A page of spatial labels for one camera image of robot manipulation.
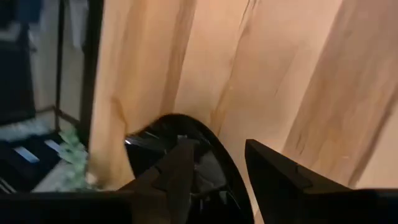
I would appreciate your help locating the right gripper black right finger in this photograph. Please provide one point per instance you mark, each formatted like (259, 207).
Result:
(280, 186)

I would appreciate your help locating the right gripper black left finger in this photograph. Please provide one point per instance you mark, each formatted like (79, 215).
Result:
(174, 180)

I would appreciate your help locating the thin black metal post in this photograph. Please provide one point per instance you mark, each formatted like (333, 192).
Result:
(59, 62)

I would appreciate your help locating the black aluminium table frame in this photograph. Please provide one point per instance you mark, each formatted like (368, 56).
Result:
(91, 62)

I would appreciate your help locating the small green potted plant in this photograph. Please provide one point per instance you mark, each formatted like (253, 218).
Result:
(73, 155)

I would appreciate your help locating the black wavy square plate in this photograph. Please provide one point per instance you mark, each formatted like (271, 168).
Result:
(211, 168)

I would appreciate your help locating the dark blue cabinet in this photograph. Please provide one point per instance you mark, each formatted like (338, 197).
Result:
(15, 62)

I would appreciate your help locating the black case with blue labels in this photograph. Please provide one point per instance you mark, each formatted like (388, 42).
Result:
(31, 168)

